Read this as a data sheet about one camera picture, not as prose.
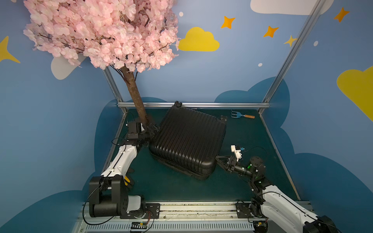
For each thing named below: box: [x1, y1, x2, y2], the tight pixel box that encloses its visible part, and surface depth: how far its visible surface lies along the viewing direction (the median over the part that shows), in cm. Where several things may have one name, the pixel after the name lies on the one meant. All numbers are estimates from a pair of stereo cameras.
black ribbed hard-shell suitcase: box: [148, 100, 228, 181], surface depth 82 cm
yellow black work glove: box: [124, 175, 131, 186], surface depth 84 cm
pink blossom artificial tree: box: [23, 0, 180, 127], surface depth 53 cm
